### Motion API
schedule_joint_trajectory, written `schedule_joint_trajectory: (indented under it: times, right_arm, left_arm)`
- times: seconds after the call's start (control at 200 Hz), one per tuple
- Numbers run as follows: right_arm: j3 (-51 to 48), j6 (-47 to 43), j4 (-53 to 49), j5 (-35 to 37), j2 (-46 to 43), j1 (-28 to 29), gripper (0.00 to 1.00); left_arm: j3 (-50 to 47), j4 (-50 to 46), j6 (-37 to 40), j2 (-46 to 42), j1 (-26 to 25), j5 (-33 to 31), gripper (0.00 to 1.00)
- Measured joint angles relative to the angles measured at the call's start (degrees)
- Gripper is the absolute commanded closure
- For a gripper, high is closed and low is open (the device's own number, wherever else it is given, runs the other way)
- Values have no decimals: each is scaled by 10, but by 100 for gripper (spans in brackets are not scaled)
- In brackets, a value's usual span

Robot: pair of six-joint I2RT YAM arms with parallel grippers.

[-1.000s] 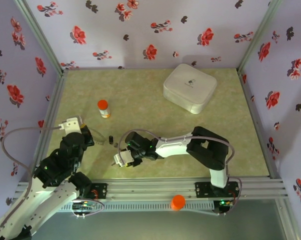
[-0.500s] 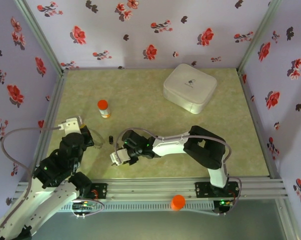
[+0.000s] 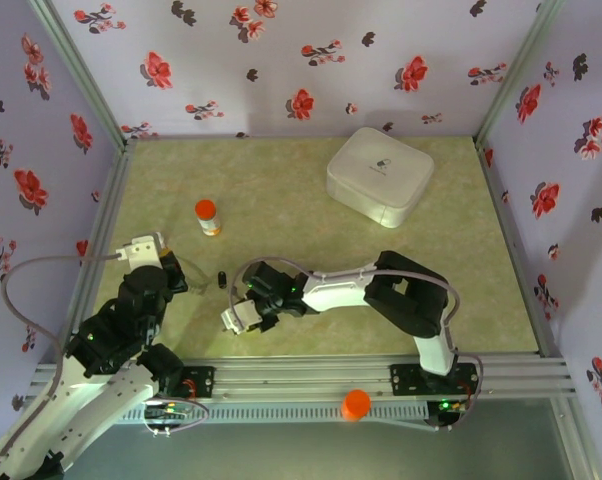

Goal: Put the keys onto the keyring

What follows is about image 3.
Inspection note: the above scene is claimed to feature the grey right arm cable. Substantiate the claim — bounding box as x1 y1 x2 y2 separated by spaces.
229 255 462 362

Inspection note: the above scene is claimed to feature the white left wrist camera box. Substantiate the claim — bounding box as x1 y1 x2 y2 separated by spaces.
118 231 165 272

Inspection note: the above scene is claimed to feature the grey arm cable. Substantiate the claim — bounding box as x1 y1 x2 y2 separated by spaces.
229 255 462 362
0 252 125 474

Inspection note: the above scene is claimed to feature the white zippered pill case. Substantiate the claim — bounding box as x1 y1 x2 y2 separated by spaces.
325 126 436 230

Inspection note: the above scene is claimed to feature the aluminium side rail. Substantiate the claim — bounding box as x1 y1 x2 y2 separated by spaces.
63 139 137 364
473 137 565 359

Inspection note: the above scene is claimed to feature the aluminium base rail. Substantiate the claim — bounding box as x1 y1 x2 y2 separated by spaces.
28 352 577 401

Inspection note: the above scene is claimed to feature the grey left arm cable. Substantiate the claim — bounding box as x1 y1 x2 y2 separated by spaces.
0 252 125 474

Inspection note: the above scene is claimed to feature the grey slotted cable duct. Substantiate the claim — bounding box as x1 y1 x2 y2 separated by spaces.
88 402 430 426

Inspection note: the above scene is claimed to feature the aluminium frame post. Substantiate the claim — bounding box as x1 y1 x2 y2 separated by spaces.
28 0 135 151
473 0 567 149

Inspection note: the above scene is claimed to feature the orange capped pill bottle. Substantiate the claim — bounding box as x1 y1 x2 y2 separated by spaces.
194 199 223 237

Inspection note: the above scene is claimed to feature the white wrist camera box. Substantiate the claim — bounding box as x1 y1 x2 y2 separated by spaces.
220 298 261 337
118 231 165 272

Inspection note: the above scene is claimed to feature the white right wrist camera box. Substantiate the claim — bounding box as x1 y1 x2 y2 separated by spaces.
220 298 261 337

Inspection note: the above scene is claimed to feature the loose orange bottle cap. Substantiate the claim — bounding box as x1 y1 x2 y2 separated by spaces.
340 389 373 424

